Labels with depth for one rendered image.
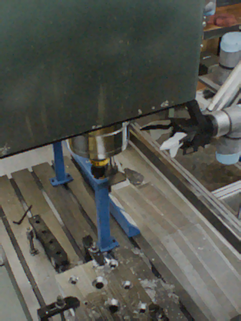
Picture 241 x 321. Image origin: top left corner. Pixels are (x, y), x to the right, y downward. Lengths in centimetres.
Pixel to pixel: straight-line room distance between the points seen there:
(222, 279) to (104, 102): 110
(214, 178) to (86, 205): 176
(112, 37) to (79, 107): 15
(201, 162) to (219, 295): 193
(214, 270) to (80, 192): 65
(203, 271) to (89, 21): 123
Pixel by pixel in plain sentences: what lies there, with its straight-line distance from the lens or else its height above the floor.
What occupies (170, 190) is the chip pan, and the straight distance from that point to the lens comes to 221.
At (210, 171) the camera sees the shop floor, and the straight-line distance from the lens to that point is 344.
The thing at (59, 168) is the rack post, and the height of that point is 98.
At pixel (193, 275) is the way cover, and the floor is 74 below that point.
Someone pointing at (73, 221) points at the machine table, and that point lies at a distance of 173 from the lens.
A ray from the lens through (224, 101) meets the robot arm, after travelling 143.
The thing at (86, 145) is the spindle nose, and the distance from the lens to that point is 101.
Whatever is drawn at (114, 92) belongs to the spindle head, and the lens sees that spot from 88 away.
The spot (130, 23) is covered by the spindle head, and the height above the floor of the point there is 184.
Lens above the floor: 212
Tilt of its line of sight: 37 degrees down
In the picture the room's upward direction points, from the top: 1 degrees counter-clockwise
